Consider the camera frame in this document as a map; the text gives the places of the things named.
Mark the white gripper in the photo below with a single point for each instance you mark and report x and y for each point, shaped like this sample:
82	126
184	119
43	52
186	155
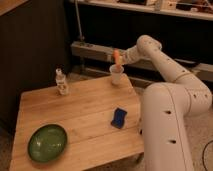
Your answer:
130	56

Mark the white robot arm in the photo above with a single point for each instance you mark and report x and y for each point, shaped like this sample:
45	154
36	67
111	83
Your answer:
164	106

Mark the white ceramic cup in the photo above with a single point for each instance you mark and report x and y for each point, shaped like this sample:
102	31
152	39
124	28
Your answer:
116	73

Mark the metal vertical pole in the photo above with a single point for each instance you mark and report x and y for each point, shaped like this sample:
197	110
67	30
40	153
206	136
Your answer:
81	37

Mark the blue sponge block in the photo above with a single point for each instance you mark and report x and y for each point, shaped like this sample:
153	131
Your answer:
118	120

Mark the wooden table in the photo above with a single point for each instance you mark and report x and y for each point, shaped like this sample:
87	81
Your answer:
86	114

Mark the clear plastic bottle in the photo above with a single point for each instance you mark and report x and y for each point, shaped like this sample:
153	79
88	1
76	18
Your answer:
61	82

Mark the upper shelf with items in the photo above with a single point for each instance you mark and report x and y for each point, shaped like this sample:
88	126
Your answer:
147	9

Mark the green bowl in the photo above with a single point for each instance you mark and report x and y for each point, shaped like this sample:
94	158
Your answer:
47	143

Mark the metal shelf rail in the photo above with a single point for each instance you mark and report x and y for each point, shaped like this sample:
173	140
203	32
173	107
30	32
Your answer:
105	53

